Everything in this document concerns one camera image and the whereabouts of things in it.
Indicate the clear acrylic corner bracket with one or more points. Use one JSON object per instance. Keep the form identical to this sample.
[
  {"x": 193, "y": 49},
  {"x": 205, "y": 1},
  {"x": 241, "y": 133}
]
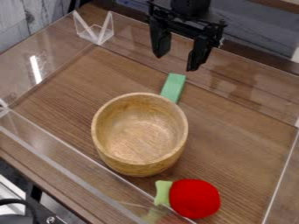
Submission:
[{"x": 98, "y": 34}]

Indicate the red plush ball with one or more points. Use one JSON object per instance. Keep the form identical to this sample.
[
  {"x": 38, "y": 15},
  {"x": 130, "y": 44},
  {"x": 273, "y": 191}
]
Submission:
[{"x": 194, "y": 198}]

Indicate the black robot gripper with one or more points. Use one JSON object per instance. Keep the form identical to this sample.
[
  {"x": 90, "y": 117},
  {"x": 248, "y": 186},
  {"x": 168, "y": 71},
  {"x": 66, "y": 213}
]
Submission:
[{"x": 188, "y": 17}]

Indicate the green rectangular block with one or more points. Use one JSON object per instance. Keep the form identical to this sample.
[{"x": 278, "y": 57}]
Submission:
[{"x": 173, "y": 87}]

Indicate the light wooden bowl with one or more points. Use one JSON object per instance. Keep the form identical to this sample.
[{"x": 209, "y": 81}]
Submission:
[{"x": 140, "y": 131}]

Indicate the black metal table frame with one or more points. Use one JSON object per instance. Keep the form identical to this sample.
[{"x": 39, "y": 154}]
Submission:
[{"x": 45, "y": 215}]

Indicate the clear acrylic enclosure wall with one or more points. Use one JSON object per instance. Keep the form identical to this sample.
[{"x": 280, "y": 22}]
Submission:
[{"x": 79, "y": 181}]

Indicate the small green bone-shaped piece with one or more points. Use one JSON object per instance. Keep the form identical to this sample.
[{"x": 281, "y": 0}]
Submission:
[{"x": 164, "y": 188}]

